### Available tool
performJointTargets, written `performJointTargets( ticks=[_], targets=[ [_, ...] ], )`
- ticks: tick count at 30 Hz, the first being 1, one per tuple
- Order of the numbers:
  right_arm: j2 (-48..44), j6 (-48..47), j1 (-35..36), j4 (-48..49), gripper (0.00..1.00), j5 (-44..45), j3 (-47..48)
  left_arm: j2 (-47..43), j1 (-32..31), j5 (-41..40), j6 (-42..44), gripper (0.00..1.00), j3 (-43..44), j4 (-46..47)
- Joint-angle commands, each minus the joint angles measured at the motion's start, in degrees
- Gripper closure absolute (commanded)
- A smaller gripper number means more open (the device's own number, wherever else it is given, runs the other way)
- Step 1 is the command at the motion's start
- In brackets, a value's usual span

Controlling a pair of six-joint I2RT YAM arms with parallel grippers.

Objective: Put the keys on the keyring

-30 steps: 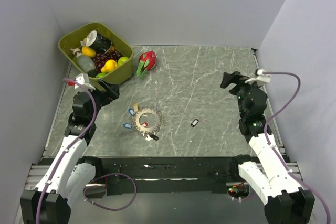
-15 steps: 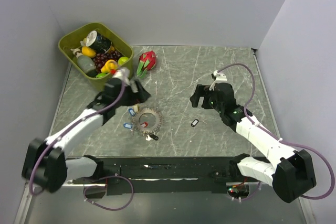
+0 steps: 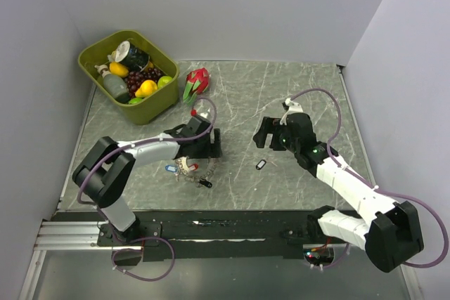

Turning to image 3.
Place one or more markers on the round metal key ring plate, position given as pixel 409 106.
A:
pixel 206 168

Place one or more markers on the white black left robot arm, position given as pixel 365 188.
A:
pixel 103 173

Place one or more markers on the olive green plastic bin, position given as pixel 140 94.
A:
pixel 149 108

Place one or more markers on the red key tag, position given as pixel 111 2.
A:
pixel 193 167

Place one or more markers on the red dragon fruit toy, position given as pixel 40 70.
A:
pixel 197 82

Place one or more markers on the yellow pear toy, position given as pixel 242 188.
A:
pixel 146 89

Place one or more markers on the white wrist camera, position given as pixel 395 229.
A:
pixel 291 107
pixel 205 114

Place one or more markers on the green lime toy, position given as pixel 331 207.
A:
pixel 134 101

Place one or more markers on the dark purple grape bunch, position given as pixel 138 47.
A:
pixel 134 79

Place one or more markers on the green apple toy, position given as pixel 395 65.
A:
pixel 163 81

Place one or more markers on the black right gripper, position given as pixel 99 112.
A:
pixel 266 128

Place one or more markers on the aluminium extrusion frame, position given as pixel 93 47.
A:
pixel 68 236

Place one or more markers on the blue key tag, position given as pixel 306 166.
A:
pixel 171 168

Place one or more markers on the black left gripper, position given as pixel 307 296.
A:
pixel 213 150

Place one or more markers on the grey pump bottle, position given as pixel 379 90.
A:
pixel 113 84

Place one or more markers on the black cylindrical can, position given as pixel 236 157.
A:
pixel 131 56

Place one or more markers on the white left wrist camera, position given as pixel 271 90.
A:
pixel 205 114

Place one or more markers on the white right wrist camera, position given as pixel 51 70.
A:
pixel 291 107

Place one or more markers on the black key tag on ring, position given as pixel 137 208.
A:
pixel 205 183

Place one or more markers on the black key tag on table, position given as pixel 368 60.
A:
pixel 260 165

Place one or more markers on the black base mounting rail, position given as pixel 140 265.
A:
pixel 164 234

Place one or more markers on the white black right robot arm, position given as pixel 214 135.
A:
pixel 388 231

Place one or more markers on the yellow lemon toy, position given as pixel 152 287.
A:
pixel 118 69

